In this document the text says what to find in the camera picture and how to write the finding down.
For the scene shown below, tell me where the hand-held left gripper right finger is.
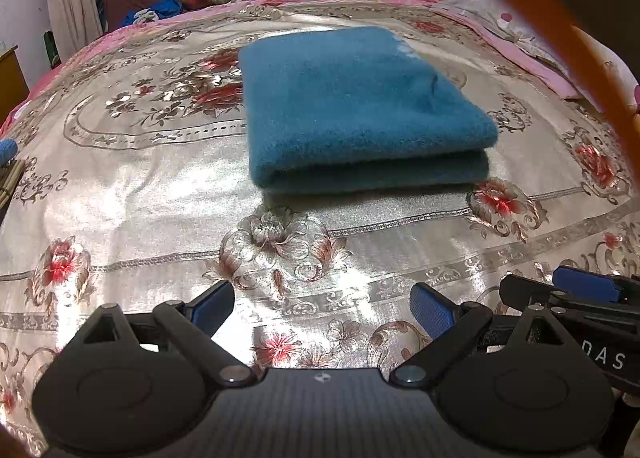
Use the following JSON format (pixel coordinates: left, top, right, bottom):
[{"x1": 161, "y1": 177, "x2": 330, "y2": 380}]
[{"x1": 390, "y1": 282, "x2": 574, "y2": 386}]

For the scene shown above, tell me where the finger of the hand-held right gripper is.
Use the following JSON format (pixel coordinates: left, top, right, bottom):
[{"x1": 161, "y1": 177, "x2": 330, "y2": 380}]
[
  {"x1": 499, "y1": 274, "x2": 566, "y2": 309},
  {"x1": 552, "y1": 267, "x2": 640, "y2": 304}
]

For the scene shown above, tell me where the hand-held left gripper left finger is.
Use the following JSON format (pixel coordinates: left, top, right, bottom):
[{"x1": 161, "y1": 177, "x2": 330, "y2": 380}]
[{"x1": 75, "y1": 281, "x2": 253, "y2": 386}]

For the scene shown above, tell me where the teal knit sweater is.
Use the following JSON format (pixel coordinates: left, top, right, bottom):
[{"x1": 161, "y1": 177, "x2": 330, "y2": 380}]
[{"x1": 237, "y1": 27, "x2": 500, "y2": 197}]

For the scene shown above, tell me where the floral satin bedspread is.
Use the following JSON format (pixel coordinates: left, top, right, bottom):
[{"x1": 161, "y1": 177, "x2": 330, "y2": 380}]
[{"x1": 0, "y1": 0, "x2": 640, "y2": 455}]

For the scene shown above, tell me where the olive checked garment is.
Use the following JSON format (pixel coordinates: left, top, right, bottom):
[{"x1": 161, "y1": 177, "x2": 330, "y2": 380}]
[{"x1": 0, "y1": 158, "x2": 27, "y2": 210}]

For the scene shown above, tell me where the pink polka dot pillow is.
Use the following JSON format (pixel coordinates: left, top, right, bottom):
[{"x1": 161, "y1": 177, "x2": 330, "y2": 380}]
[{"x1": 430, "y1": 0, "x2": 640, "y2": 112}]

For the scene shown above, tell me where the blue crumpled cloth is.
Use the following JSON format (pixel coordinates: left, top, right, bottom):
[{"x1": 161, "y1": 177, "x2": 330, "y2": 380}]
[{"x1": 122, "y1": 0, "x2": 184, "y2": 28}]

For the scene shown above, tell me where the wooden nightstand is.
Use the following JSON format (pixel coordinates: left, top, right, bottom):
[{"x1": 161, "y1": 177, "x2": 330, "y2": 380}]
[{"x1": 0, "y1": 46, "x2": 31, "y2": 125}]

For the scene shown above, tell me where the orange strap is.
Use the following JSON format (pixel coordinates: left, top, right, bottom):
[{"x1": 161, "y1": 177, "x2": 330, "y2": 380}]
[{"x1": 432, "y1": 0, "x2": 640, "y2": 225}]

